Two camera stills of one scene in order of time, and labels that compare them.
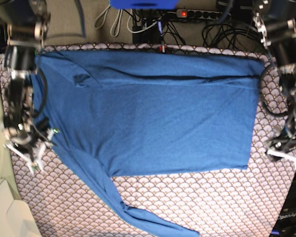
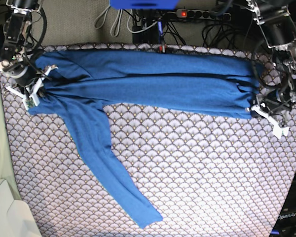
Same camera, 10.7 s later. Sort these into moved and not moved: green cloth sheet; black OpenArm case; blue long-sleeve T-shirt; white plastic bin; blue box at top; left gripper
Moved: left gripper; blue long-sleeve T-shirt
Not moved: black OpenArm case; blue box at top; white plastic bin; green cloth sheet
